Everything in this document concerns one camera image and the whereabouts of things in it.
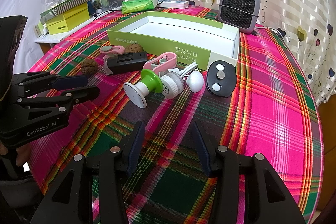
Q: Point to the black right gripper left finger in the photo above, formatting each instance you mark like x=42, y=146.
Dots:
x=69, y=198

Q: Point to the white power strip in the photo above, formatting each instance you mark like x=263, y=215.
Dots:
x=169, y=4

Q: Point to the pink clip large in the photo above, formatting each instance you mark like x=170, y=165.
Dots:
x=163, y=62

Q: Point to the green white open box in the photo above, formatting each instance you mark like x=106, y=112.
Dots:
x=191, y=38

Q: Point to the striped box lid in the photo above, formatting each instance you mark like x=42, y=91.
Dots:
x=59, y=9

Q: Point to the person left hand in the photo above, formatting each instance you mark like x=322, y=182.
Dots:
x=21, y=155

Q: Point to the yellow shoe box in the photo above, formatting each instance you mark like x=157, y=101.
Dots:
x=68, y=20

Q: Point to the grey mini heater fan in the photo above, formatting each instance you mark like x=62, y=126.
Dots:
x=242, y=14

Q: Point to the pink clip small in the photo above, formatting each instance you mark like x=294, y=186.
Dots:
x=111, y=51

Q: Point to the black rectangular device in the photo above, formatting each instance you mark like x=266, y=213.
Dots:
x=124, y=63

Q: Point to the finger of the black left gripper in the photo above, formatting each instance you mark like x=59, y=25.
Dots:
x=43, y=107
x=37, y=82

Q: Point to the green white suction stamp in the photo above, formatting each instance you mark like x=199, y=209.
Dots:
x=149, y=82

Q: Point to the green tissue pack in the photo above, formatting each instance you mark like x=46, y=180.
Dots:
x=129, y=6

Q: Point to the black oval three-button pad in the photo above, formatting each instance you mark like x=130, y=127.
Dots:
x=221, y=78

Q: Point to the white round bulb light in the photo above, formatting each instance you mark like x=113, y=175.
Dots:
x=195, y=81

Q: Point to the brown walnut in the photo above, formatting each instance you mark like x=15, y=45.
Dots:
x=133, y=48
x=89, y=67

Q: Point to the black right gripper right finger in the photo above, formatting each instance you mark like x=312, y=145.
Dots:
x=267, y=199

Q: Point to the white round timer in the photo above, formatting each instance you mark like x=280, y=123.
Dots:
x=173, y=84

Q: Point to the plaid tablecloth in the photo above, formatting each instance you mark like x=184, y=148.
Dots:
x=271, y=111

